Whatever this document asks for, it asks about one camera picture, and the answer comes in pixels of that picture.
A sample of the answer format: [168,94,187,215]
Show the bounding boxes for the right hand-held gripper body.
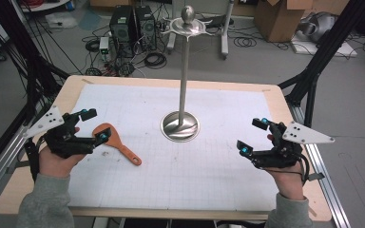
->
[251,121,336,169]

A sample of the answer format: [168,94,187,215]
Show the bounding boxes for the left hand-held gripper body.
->
[23,105,96,160]

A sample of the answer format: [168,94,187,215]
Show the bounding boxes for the orange plastic rice paddle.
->
[92,123,143,167]

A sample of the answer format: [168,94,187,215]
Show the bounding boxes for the silver metal hook stand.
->
[160,5,215,143]

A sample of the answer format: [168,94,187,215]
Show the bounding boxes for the person's left hand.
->
[38,147,86,179]

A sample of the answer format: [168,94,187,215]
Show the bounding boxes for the person's right hand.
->
[265,162,306,201]

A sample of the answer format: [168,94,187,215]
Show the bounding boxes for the small white device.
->
[98,36,110,62]

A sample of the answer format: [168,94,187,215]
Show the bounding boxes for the white grid mat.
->
[67,83,280,212]

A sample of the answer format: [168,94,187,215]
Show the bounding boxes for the black computer tower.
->
[135,6,158,52]
[108,5,138,59]

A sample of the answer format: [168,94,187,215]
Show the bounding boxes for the white stand legs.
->
[166,0,236,61]

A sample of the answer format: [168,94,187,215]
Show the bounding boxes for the large cardboard box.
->
[254,0,316,44]

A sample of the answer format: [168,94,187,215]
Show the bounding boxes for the white flat board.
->
[289,33,359,59]

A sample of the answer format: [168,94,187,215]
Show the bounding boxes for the silver grey helmet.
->
[298,11,339,44]

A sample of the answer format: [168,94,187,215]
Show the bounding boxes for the white round table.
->
[19,0,71,14]

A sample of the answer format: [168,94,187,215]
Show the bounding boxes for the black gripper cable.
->
[265,153,312,187]

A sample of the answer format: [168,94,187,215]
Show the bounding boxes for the black gripper strap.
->
[24,138,42,183]

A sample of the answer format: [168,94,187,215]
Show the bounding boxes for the aluminium rail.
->
[286,103,352,228]
[0,104,47,208]

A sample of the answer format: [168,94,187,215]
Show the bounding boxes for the black coiled cable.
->
[233,36,258,48]
[85,38,102,53]
[144,51,168,70]

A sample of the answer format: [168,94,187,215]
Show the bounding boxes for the black metal frame struts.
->
[0,0,71,179]
[278,0,365,128]

